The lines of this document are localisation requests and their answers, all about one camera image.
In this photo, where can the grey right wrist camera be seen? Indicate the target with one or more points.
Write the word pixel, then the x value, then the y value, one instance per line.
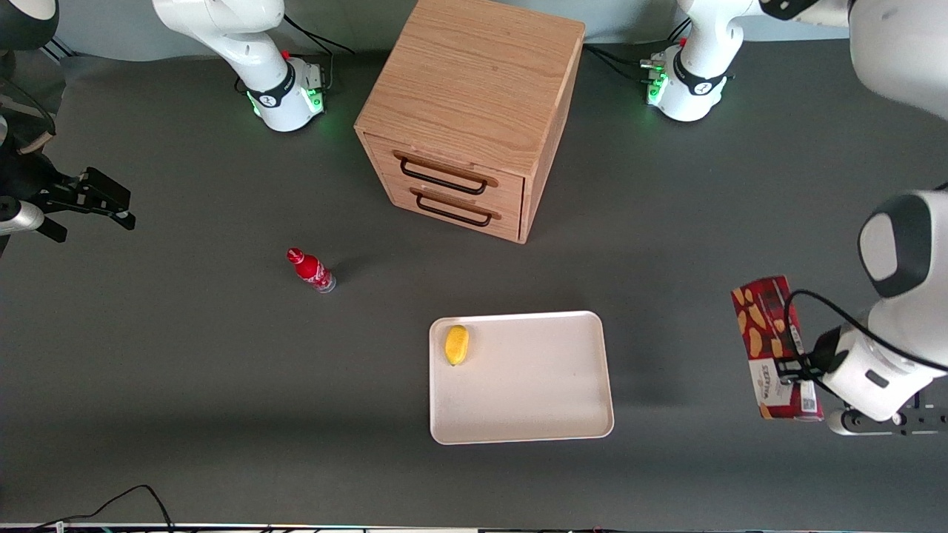
pixel 18 216

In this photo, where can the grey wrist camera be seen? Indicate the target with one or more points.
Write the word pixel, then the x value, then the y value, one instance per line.
pixel 18 216
pixel 915 426

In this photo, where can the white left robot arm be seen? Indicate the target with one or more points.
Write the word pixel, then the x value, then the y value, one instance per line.
pixel 903 59

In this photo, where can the wooden two-drawer cabinet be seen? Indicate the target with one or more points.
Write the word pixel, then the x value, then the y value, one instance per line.
pixel 474 74

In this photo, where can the red soda bottle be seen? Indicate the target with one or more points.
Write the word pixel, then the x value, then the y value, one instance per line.
pixel 310 269

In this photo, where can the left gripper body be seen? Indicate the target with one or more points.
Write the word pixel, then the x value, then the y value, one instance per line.
pixel 823 352

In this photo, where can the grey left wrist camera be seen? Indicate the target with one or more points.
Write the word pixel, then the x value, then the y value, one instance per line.
pixel 915 426

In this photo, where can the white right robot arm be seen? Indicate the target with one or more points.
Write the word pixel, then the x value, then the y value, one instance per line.
pixel 252 44

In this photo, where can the wooden drawer front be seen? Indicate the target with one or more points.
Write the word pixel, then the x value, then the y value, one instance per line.
pixel 444 164
pixel 503 222

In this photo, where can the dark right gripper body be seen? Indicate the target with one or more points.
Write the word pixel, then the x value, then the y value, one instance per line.
pixel 29 183

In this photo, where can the cream plastic tray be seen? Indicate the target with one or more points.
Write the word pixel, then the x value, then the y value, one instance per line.
pixel 529 385

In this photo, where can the yellow toy fruit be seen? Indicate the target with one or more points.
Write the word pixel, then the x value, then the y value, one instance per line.
pixel 456 345

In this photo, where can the red cookie box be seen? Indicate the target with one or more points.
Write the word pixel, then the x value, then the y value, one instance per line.
pixel 763 333

